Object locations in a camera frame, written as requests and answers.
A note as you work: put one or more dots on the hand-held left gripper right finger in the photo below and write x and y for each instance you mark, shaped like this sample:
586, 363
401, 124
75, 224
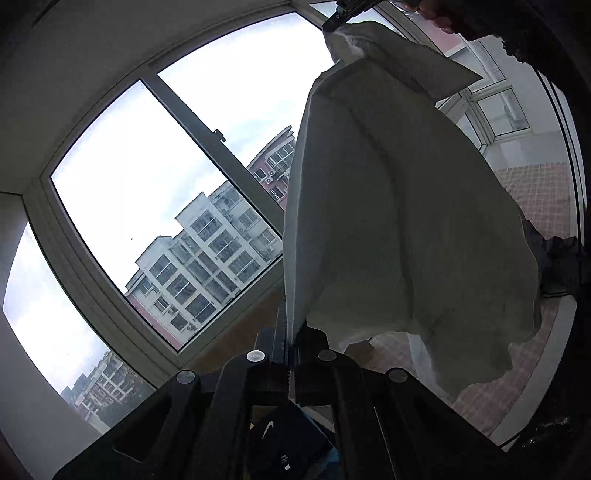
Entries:
310, 345

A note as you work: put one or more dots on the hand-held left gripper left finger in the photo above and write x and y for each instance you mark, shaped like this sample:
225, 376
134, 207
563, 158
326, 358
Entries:
273, 347

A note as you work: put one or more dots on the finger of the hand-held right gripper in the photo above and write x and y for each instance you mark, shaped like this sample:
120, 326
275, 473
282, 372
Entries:
341, 11

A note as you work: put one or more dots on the person's right hand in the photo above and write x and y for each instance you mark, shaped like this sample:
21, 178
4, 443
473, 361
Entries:
431, 13

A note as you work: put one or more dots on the black garment with white logo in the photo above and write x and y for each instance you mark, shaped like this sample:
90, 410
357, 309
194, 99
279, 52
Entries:
277, 438

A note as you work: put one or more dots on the white apartment building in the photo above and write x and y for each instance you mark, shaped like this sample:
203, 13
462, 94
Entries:
207, 258

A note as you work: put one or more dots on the pink apartment building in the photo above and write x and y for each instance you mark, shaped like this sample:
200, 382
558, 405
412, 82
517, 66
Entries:
274, 161

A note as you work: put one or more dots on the distant grey building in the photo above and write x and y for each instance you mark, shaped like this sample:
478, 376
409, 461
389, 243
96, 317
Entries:
108, 383

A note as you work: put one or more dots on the dark cloth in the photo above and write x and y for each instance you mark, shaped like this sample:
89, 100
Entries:
561, 263

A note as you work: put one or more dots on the pink plaid blanket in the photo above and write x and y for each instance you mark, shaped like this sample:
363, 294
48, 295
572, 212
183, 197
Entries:
540, 198

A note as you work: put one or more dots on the grey window frame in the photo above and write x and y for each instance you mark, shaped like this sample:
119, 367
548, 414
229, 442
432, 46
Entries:
198, 121

